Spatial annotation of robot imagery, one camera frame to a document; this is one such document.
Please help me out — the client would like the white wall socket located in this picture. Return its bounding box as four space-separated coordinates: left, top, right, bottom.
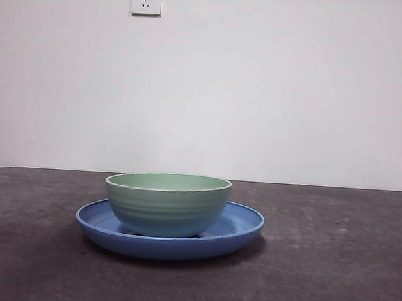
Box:
130 0 162 18

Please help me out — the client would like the green bowl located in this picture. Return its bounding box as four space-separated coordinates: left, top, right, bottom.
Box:
101 170 234 242

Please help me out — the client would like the blue plate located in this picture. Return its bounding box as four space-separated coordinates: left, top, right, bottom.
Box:
73 191 266 267

